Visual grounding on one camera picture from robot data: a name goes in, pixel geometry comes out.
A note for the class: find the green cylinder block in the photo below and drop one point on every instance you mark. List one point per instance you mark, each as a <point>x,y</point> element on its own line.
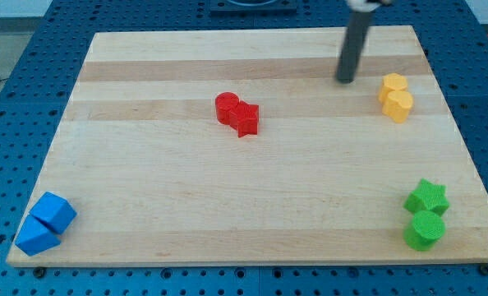
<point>424,230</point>

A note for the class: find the red cylinder block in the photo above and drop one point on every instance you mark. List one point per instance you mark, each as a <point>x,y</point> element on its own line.
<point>224,103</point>

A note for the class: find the green star block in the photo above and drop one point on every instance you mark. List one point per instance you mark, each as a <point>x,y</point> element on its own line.
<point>427,196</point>

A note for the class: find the wooden board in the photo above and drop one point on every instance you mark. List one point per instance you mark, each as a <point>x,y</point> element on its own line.
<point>157,180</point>

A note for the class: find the yellow hexagon block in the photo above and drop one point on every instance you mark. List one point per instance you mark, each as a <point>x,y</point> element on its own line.
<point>391,82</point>

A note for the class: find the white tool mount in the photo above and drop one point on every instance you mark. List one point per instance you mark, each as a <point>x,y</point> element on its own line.
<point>367,5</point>

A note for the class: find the blue cube block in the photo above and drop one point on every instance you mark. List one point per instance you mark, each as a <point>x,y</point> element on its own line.
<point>54,212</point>

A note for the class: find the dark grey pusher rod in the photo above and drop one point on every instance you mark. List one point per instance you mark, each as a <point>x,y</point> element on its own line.
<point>353,44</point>

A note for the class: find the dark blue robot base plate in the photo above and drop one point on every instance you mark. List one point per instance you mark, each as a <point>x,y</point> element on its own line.
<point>251,6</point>

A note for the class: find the yellow heart block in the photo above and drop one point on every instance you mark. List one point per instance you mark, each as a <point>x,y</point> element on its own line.
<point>397,105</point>

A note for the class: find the red star block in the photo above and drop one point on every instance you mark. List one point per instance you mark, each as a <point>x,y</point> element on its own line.
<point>244,118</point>

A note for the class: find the blue triangular block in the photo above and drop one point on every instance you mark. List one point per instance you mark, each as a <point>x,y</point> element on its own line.
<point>34,238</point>

